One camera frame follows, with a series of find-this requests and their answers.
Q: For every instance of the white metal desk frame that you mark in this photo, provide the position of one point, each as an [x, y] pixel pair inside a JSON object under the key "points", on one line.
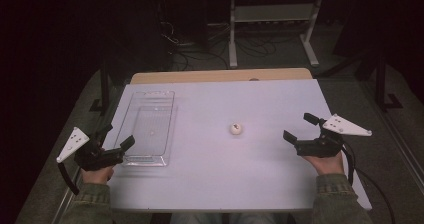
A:
{"points": [[273, 14]]}

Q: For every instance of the black metal stand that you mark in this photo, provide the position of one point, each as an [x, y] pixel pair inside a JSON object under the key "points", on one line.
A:
{"points": [[381, 84], [105, 87]]}

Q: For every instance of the person's right hand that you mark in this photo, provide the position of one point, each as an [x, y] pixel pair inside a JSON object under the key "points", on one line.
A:
{"points": [[328, 165]]}

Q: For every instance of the person's left hand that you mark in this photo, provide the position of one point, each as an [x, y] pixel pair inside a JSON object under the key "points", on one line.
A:
{"points": [[96, 175]]}

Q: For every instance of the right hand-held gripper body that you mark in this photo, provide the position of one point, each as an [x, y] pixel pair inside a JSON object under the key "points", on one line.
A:
{"points": [[320, 148]]}

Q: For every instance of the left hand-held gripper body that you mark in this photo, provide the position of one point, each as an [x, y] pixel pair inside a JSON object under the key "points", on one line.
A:
{"points": [[96, 157]]}

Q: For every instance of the small white ball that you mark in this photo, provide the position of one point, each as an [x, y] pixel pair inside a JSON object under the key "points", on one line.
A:
{"points": [[235, 128]]}

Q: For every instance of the clear plastic tray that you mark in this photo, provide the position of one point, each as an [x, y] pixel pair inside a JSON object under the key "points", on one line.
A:
{"points": [[151, 124]]}

